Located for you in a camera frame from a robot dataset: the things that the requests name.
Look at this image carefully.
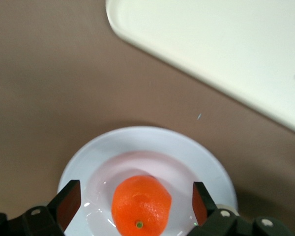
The cream tray with bear print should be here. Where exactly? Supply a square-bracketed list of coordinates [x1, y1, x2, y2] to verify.
[105, 0, 295, 138]

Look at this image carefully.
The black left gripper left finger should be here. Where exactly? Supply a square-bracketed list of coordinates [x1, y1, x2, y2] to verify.
[21, 179, 82, 236]

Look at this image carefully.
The orange mandarin fruit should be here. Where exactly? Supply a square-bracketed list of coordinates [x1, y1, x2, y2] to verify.
[111, 175, 173, 236]

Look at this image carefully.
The white round plate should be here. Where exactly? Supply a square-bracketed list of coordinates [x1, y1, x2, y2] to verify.
[57, 126, 238, 236]

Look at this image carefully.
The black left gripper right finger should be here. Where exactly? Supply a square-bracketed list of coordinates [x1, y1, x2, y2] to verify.
[186, 181, 255, 236]

